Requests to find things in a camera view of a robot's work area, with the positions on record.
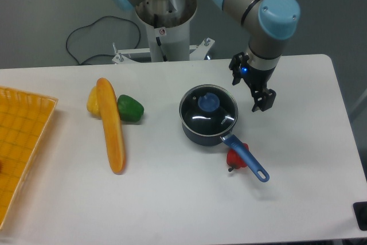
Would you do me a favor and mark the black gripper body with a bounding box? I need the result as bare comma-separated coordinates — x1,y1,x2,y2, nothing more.
229,52,280,92

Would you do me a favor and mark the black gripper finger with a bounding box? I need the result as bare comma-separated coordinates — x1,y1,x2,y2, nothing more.
250,85,261,107
252,88,276,112

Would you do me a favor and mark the glass lid with blue knob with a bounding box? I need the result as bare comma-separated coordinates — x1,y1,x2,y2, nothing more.
179,84,238,137

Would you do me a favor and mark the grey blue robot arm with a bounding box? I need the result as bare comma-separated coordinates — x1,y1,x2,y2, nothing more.
113,0,300,111

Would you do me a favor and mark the dark blue saucepan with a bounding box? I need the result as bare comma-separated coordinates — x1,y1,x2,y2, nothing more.
181,121,270,182

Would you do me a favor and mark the red bell pepper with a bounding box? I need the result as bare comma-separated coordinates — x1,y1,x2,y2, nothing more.
226,149,248,172

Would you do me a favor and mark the green bell pepper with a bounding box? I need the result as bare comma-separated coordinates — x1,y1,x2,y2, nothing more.
117,94,145,123

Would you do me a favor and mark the black object at table edge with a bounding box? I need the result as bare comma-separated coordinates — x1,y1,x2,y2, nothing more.
353,201,367,231

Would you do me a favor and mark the long orange baguette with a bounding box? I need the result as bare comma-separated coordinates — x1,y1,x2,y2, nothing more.
96,78,126,174

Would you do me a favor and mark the yellow bell pepper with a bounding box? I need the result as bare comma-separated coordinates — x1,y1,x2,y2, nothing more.
87,86,101,118

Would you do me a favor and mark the yellow woven basket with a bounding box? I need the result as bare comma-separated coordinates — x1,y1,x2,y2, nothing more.
1,86,58,228

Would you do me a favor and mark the white pedestal base frame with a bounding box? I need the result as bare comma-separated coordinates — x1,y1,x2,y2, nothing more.
111,37,215,64

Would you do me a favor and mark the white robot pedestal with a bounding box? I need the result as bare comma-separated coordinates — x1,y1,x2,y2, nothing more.
135,0,197,61

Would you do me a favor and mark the black floor cable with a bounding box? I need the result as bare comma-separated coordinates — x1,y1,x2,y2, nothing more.
65,15,142,65

